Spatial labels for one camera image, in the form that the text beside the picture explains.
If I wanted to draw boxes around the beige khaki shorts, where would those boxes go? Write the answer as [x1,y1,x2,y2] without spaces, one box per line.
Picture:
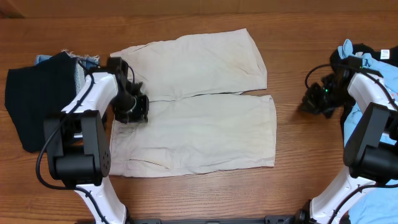
[110,29,277,177]

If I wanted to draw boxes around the black garment right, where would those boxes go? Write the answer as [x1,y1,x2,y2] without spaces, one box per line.
[330,39,397,67]

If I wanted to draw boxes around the light blue t-shirt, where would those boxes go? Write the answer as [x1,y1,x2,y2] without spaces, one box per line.
[329,56,397,223]

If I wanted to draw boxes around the black folded garment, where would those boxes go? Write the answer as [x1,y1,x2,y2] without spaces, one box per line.
[4,62,76,152]

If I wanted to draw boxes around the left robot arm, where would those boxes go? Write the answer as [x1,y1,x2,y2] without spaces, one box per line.
[35,57,149,223]

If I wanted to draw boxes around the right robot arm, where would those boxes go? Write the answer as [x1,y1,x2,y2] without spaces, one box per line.
[286,57,397,224]

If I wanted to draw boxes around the blue denim shorts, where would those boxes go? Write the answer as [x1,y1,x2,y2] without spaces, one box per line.
[34,50,100,79]

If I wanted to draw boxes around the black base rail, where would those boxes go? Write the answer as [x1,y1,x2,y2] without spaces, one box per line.
[133,215,295,224]

